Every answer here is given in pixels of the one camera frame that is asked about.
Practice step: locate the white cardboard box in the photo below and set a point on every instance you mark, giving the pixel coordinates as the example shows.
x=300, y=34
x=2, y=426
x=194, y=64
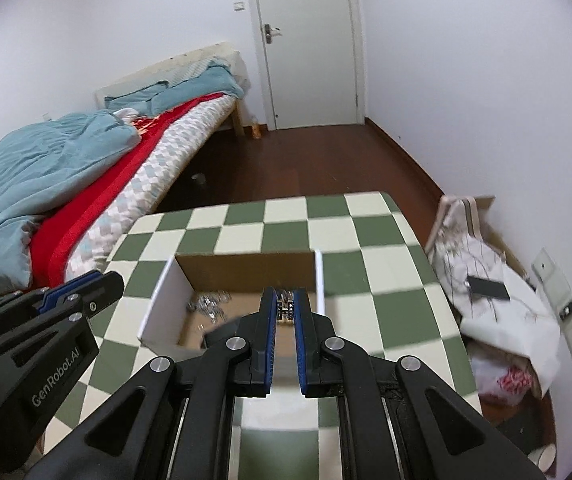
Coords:
x=196, y=293

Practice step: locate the green white checkered tablecloth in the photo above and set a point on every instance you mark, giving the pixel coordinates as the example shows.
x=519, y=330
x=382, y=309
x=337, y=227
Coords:
x=379, y=291

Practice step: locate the white wooden headboard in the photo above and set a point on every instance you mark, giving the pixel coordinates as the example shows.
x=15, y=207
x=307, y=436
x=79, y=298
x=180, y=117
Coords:
x=177, y=69

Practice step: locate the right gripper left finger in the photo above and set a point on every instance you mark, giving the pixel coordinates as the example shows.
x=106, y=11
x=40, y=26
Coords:
x=172, y=420

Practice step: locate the red blanket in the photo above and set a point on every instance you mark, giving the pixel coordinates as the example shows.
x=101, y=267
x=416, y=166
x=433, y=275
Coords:
x=59, y=232

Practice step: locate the white door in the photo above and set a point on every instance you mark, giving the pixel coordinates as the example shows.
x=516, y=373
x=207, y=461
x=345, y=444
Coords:
x=312, y=75

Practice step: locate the black smartphone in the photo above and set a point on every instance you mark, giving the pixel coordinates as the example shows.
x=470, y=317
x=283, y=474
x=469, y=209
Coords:
x=487, y=288

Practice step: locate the white wall socket strip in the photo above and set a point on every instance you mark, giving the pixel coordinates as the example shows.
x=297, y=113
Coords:
x=557, y=291

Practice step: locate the patterned mattress sheet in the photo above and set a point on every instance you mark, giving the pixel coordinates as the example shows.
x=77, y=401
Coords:
x=178, y=144

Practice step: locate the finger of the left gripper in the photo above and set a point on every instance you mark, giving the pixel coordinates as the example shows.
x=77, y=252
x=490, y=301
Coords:
x=89, y=294

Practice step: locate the light blue duvet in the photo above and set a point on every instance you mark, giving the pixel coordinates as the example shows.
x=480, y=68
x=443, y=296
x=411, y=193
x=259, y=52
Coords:
x=44, y=165

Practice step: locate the silver door handle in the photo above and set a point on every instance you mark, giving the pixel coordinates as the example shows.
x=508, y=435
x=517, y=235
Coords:
x=270, y=33

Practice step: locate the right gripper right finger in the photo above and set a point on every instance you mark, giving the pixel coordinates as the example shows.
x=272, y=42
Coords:
x=398, y=419

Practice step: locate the black smart watch band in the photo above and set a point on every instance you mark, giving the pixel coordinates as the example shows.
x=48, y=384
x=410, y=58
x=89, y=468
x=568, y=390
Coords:
x=220, y=332

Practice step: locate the black charger plug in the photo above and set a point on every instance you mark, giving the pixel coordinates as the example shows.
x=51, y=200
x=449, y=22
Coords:
x=566, y=312

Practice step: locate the white patterned fabric bag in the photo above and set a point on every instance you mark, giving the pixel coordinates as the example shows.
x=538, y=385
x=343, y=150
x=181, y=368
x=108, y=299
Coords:
x=515, y=336

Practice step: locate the red white plastic bag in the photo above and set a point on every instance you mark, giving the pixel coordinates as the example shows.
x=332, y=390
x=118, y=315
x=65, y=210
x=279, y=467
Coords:
x=500, y=377

